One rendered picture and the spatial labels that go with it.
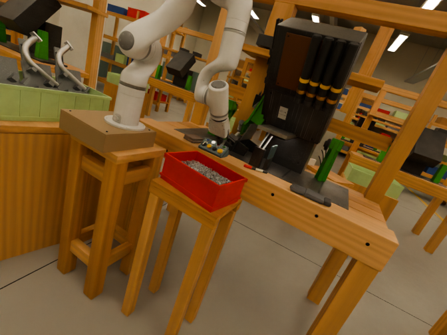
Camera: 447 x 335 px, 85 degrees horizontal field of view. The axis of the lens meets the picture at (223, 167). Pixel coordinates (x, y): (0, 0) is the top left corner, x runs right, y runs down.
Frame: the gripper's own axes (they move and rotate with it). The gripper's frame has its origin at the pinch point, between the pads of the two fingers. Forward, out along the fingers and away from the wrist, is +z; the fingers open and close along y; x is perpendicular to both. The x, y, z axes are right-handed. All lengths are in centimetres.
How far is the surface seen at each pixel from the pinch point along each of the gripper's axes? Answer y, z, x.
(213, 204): 20.9, -5.8, -35.6
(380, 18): 42, -34, 101
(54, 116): -84, -3, -35
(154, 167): -25.2, 12.3, -25.0
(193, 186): 9.4, -6.5, -33.5
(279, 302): 63, 106, -23
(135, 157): -24.7, -3.5, -33.2
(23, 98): -85, -19, -42
